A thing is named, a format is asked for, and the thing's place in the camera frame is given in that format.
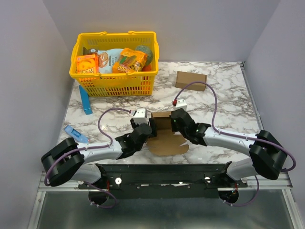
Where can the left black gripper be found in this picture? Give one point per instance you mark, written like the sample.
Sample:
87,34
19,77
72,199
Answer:
154,133

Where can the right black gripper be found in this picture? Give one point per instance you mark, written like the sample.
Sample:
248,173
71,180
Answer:
173,122

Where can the brown cardboard box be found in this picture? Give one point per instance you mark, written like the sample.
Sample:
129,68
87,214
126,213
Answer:
185,78
167,142

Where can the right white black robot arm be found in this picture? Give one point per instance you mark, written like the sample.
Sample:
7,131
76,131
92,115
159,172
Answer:
265,155

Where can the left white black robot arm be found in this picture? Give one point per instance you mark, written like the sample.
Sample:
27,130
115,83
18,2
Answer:
69,160

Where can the tall blue box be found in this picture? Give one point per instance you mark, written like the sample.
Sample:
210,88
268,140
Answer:
85,101

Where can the small blue flat box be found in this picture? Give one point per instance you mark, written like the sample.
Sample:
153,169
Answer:
76,134

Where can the orange Daddy snack box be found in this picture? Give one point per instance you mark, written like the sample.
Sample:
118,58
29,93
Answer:
87,64

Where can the yellow plastic shopping basket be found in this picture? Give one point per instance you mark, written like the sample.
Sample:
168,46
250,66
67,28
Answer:
116,84

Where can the small orange fruit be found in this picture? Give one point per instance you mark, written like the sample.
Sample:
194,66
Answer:
147,68

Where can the orange candy bag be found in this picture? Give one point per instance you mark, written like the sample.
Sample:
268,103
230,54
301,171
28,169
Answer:
130,61

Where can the green round melon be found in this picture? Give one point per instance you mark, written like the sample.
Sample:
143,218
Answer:
145,49

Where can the light blue chips bag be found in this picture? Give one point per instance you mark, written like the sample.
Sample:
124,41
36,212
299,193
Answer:
106,58

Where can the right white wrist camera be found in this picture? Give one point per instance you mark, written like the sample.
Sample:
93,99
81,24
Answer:
180,104

